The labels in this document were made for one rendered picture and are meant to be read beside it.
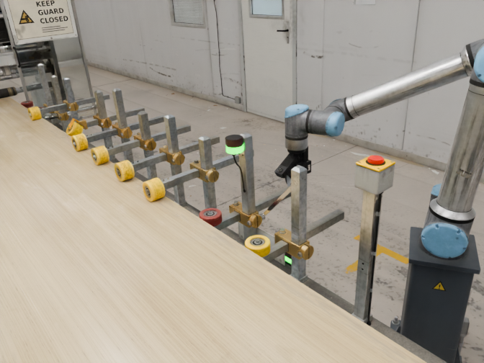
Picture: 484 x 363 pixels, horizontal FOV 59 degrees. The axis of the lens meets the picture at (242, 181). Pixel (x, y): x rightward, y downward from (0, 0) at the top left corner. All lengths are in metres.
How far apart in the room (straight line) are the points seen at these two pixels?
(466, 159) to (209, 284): 0.90
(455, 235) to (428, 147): 2.59
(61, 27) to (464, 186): 3.09
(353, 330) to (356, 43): 3.58
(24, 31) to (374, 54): 2.92
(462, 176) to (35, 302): 1.34
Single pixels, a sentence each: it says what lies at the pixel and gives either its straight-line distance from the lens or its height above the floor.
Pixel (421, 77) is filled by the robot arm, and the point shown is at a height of 1.31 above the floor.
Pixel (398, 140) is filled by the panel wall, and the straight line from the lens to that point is 4.32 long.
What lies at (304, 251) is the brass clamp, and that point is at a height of 0.85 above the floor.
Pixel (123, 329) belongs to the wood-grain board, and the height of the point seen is 0.90.
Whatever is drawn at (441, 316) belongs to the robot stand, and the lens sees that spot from 2.06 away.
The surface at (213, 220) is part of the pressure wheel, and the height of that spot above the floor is 0.90.
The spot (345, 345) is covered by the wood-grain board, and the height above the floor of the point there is 0.90.
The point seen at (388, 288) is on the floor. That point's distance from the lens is 2.67.
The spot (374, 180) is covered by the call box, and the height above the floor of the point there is 1.19.
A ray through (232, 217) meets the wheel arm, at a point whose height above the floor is 0.86.
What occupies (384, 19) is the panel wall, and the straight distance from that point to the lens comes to 4.21.
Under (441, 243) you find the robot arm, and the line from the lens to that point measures 1.67.
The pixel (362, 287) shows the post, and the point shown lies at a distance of 1.31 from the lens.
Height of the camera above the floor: 1.67
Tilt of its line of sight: 26 degrees down
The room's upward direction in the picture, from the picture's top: 3 degrees counter-clockwise
